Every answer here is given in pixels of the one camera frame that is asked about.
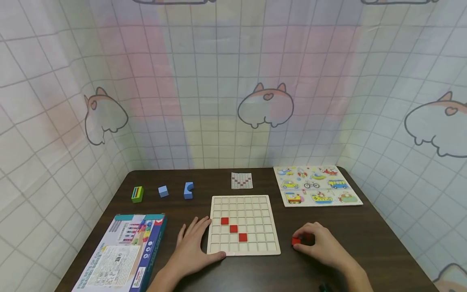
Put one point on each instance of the person's left hand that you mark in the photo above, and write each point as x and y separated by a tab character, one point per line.
191	251

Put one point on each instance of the person's right hand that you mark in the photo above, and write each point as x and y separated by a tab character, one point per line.
326	247

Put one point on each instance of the person's right fingers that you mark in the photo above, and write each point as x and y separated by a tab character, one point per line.
321	229

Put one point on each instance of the person's left middle finger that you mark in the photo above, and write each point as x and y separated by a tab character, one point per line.
194	227

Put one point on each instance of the person's left thumb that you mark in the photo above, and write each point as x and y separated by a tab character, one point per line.
216	256

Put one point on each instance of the person's left little finger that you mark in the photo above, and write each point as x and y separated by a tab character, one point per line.
179	241

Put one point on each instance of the person's right index finger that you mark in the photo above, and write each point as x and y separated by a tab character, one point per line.
303	230

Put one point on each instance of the person's right thumb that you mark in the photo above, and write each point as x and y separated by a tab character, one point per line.
305	248

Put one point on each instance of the person's left index finger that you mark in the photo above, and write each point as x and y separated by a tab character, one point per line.
205	228

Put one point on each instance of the person's left ring finger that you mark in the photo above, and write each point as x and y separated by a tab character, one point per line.
184	232

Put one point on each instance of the red square tile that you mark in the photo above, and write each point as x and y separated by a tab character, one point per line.
224	221
243	237
296	241
233	228

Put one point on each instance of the wooden grid board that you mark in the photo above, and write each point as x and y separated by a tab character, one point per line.
251	215

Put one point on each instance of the person's left forearm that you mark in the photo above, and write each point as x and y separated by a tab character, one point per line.
168	278

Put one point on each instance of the person's right forearm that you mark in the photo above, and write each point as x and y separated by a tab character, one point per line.
355	278

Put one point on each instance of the blue block with round notch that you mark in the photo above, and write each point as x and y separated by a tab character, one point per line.
188	191

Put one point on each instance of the wooden vehicle puzzle board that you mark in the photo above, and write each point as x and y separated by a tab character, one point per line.
317	186

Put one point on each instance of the blue wooden cube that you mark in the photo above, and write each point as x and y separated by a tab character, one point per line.
163	192

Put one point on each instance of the checkered pattern card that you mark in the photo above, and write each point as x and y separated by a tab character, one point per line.
242	181

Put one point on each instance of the green block with coloured stripes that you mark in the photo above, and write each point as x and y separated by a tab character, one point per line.
137	195

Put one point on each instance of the printed game box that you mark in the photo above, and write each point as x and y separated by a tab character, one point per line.
120	255

